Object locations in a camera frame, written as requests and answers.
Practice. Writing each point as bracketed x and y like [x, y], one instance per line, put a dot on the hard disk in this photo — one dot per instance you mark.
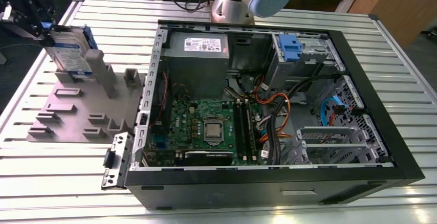
[71, 57]

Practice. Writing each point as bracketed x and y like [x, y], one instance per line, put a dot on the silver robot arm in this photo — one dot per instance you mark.
[232, 9]

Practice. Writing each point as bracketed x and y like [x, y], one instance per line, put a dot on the metal disk bay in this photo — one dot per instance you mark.
[328, 146]

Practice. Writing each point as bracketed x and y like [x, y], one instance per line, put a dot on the grey parts rack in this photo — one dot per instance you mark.
[93, 101]

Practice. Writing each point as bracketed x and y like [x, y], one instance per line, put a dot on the grey power supply unit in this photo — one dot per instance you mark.
[194, 73]

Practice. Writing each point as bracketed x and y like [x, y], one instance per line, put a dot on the green motherboard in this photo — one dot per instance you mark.
[185, 111]

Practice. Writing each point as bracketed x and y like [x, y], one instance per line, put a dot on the silver CPU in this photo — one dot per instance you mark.
[213, 131]

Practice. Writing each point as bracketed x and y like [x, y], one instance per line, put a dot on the CPU socket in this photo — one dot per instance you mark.
[214, 143]

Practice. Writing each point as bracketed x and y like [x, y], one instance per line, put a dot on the blue plastic drive latch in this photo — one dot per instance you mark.
[288, 42]

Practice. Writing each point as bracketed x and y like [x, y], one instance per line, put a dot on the metal optical drive cage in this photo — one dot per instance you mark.
[284, 73]

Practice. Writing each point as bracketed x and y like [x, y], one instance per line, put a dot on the black RAM slot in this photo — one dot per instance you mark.
[241, 132]
[250, 132]

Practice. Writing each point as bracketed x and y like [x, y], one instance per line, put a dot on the black graphics card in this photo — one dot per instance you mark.
[208, 157]

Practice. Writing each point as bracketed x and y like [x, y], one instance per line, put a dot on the black open PC case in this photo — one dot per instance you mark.
[238, 190]

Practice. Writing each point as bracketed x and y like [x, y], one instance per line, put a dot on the wooden cabinet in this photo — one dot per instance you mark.
[403, 4]

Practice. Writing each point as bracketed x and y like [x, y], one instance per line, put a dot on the black chair wheel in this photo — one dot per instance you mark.
[431, 32]

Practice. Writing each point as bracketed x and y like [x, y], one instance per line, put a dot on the metal expansion slot bracket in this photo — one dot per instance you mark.
[123, 152]

